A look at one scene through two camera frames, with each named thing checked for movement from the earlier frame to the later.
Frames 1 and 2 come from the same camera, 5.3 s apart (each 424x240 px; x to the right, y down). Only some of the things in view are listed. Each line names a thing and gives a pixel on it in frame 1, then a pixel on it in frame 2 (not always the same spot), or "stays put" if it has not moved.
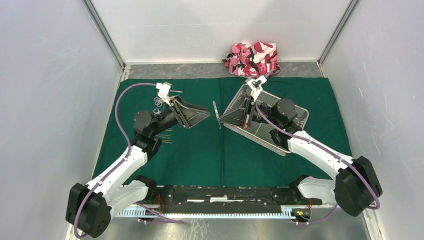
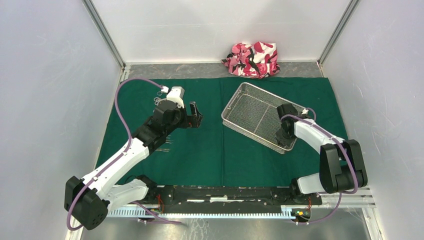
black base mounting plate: (227, 199) stays put
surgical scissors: (158, 101) stays put
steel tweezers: (216, 110) to (160, 149)
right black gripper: (241, 116) to (281, 140)
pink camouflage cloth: (256, 60) stays put
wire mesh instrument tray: (259, 130) stays put
